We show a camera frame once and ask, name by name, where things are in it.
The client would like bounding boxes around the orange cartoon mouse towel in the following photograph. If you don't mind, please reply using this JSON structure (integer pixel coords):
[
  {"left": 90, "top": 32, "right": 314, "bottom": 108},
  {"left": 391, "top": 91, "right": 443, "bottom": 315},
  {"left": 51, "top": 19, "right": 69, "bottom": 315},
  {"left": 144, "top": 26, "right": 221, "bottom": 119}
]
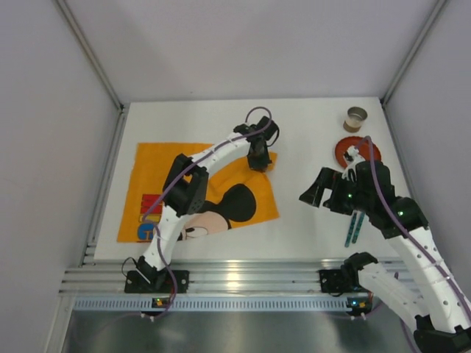
[{"left": 117, "top": 143, "right": 279, "bottom": 243}]

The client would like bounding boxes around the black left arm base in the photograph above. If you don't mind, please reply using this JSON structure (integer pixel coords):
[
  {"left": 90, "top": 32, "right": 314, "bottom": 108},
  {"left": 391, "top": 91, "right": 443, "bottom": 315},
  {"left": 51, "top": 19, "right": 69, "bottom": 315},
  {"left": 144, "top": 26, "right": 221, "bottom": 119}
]
[{"left": 124, "top": 270, "right": 190, "bottom": 294}]

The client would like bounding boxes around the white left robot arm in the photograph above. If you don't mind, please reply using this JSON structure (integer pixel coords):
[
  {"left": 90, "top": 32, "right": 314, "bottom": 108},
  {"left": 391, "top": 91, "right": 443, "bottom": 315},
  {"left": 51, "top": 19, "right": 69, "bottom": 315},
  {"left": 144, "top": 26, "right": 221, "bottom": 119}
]
[{"left": 135, "top": 115, "right": 279, "bottom": 285}]

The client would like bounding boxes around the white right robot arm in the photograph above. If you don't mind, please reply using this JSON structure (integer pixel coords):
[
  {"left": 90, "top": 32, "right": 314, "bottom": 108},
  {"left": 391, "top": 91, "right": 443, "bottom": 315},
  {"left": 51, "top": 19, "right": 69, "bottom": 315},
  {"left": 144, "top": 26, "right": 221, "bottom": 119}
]
[{"left": 299, "top": 160, "right": 470, "bottom": 352}]

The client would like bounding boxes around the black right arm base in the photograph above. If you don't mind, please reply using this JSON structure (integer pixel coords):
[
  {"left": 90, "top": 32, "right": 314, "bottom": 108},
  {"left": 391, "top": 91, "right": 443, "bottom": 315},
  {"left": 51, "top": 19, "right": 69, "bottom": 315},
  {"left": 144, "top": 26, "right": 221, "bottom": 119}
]
[{"left": 319, "top": 269, "right": 367, "bottom": 296}]

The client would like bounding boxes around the red round plate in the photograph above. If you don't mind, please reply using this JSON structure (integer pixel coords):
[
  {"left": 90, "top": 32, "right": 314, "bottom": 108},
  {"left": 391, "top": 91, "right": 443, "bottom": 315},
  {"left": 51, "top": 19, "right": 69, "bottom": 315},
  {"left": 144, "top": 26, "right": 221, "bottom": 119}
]
[{"left": 334, "top": 136, "right": 382, "bottom": 168}]

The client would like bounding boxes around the metal cup brown base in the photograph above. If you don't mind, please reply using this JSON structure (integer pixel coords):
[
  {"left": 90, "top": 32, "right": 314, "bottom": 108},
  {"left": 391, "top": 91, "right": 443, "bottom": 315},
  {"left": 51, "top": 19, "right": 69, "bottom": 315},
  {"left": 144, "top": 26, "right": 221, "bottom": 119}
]
[{"left": 343, "top": 107, "right": 368, "bottom": 132}]

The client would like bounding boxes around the fork with teal handle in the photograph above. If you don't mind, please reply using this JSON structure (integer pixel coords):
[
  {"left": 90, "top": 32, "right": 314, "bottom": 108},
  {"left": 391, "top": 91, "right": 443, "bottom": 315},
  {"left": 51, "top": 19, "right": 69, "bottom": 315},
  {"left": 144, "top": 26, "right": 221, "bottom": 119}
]
[{"left": 344, "top": 211, "right": 358, "bottom": 248}]

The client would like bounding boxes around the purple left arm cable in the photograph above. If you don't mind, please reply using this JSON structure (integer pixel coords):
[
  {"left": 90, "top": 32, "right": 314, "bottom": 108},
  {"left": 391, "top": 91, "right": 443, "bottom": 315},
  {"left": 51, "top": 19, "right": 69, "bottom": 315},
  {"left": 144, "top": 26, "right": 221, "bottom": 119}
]
[{"left": 141, "top": 106, "right": 177, "bottom": 317}]

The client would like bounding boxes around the aluminium mounting rail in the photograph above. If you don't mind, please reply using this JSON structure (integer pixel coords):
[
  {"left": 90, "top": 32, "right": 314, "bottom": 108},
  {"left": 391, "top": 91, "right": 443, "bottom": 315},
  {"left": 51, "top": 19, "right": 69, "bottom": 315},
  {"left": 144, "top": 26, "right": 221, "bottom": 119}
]
[{"left": 59, "top": 259, "right": 343, "bottom": 295}]

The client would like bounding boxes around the slotted grey cable duct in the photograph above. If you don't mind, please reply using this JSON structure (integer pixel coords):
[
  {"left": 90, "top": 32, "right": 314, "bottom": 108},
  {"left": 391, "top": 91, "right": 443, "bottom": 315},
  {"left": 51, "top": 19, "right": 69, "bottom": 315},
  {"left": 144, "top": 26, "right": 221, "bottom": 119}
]
[{"left": 73, "top": 296, "right": 372, "bottom": 313}]

